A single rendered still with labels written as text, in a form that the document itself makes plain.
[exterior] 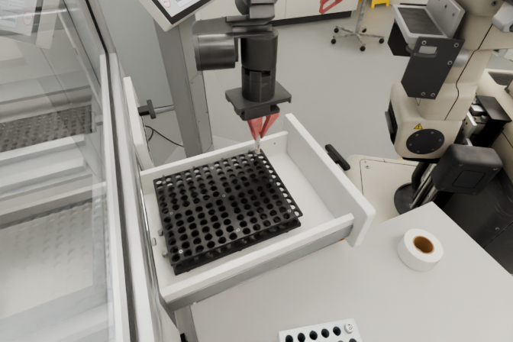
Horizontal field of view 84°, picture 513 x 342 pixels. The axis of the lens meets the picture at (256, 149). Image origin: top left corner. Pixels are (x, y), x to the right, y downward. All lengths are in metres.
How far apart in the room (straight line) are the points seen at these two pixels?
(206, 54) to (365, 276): 0.49
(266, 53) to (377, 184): 1.10
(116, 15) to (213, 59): 1.64
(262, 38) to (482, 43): 0.62
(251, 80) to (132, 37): 1.67
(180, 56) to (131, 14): 0.75
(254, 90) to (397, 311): 0.46
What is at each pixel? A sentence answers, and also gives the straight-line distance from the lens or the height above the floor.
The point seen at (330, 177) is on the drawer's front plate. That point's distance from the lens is 0.54.
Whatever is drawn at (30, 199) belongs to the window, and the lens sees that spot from 0.20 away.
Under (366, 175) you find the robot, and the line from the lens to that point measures 1.47.
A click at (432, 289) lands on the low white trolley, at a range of 0.67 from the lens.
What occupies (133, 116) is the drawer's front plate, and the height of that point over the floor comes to 0.93.
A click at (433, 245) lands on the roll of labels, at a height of 0.80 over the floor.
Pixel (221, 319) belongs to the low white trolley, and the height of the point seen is 0.76.
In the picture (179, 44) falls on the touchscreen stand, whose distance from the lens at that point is 1.32.
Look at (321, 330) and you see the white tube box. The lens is 0.53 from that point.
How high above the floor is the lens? 1.31
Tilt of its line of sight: 43 degrees down
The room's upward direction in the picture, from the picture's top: straight up
